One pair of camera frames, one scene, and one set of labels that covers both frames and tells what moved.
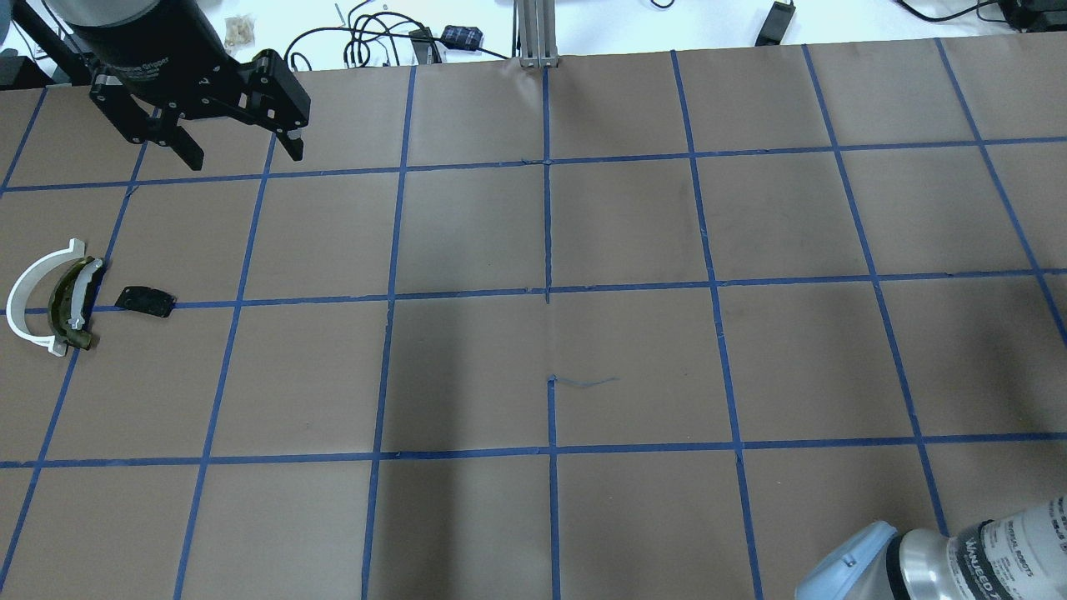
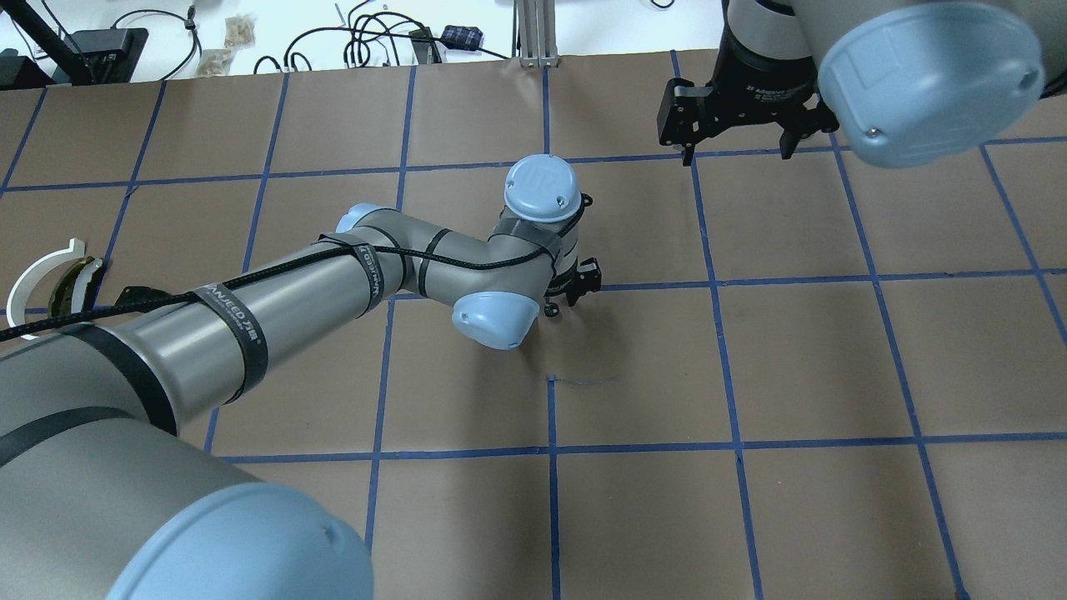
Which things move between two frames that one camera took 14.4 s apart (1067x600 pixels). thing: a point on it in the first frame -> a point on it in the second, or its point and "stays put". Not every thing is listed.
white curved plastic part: [16, 306] stays put
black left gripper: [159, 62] -> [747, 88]
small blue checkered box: [468, 37] stays put
